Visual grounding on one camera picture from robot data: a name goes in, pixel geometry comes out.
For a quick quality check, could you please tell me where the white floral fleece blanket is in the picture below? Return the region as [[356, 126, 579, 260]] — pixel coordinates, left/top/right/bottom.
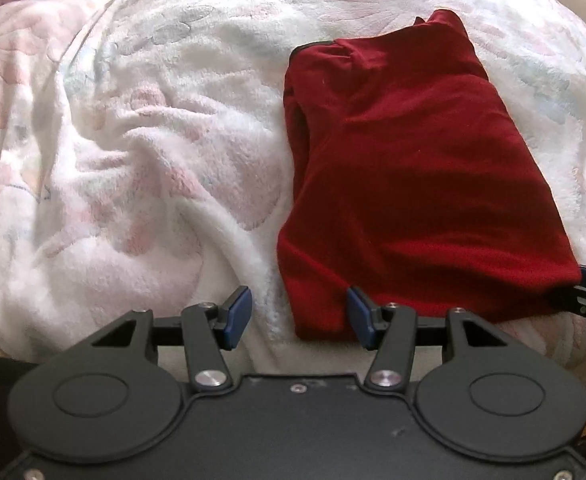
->
[[0, 0, 586, 396]]

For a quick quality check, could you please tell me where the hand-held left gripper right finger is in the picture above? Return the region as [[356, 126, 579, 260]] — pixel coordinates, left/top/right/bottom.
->
[[346, 286, 510, 392]]

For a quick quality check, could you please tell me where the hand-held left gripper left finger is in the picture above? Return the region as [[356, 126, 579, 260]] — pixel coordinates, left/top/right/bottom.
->
[[90, 285, 253, 394]]

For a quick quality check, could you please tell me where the red shirt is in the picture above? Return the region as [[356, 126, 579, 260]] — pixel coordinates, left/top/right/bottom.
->
[[277, 9, 582, 341]]

